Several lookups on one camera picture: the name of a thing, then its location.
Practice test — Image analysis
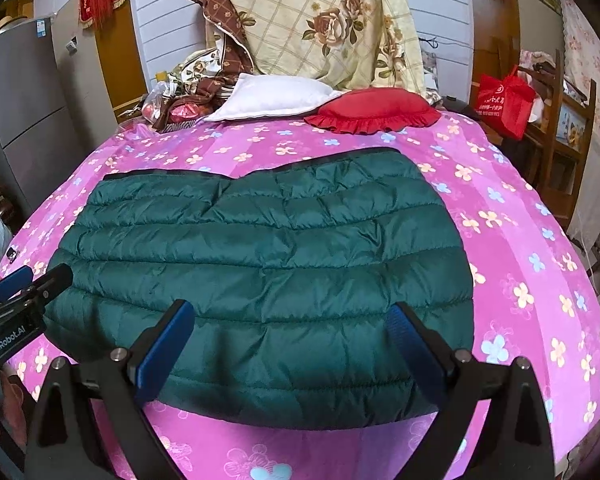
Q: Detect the dark green puffer jacket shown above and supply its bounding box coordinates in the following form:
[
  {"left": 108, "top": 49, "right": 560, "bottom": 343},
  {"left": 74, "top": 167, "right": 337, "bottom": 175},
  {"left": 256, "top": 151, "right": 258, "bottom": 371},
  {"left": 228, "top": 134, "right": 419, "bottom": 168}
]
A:
[{"left": 45, "top": 148, "right": 475, "bottom": 430}]

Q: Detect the person's left hand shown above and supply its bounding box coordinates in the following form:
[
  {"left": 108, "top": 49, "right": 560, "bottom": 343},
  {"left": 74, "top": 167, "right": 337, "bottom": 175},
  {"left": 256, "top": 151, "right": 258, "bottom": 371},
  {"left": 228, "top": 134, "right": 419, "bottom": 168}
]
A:
[{"left": 0, "top": 372, "right": 28, "bottom": 446}]

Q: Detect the pink floral bed sheet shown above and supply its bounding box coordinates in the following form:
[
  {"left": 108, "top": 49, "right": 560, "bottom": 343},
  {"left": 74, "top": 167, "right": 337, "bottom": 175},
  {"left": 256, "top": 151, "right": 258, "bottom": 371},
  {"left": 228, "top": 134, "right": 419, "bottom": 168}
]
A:
[{"left": 0, "top": 113, "right": 600, "bottom": 479}]

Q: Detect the grey refrigerator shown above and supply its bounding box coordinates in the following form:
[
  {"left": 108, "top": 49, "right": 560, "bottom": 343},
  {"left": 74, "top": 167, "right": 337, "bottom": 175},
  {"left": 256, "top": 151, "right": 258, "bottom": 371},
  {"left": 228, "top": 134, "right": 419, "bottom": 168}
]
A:
[{"left": 0, "top": 16, "right": 86, "bottom": 217}]

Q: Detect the wooden shelf rack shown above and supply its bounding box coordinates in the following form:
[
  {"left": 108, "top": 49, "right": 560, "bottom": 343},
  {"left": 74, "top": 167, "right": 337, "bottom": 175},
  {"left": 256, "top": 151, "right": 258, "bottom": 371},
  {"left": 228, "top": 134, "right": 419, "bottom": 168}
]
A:
[{"left": 501, "top": 52, "right": 597, "bottom": 229}]

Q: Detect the brown floral bedding pile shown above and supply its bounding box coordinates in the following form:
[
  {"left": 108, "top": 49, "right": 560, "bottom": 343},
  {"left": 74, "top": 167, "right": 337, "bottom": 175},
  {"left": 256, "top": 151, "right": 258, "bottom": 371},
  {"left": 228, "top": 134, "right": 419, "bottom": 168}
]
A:
[{"left": 142, "top": 0, "right": 256, "bottom": 132}]

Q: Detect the white pillow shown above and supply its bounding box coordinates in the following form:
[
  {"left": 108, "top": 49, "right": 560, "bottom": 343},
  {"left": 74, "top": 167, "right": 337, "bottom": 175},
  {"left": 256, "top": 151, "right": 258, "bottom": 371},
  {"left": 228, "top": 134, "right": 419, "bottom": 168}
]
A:
[{"left": 204, "top": 73, "right": 344, "bottom": 122}]

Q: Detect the red shopping bag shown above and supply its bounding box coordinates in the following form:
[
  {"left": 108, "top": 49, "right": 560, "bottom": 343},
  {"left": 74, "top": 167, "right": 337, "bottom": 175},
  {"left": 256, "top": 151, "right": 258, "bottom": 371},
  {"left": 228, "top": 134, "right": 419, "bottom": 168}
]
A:
[{"left": 474, "top": 65, "right": 535, "bottom": 141}]

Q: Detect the red ruffled cushion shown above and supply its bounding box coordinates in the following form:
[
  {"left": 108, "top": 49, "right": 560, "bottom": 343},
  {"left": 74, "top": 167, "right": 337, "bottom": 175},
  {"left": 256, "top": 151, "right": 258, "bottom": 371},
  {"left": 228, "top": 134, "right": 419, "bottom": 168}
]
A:
[{"left": 304, "top": 88, "right": 441, "bottom": 134}]

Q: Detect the cream floral quilt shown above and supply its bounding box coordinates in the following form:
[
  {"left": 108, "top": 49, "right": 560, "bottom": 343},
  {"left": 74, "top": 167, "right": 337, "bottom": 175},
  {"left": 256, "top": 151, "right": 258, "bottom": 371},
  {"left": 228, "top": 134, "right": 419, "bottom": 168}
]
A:
[{"left": 230, "top": 0, "right": 426, "bottom": 96}]

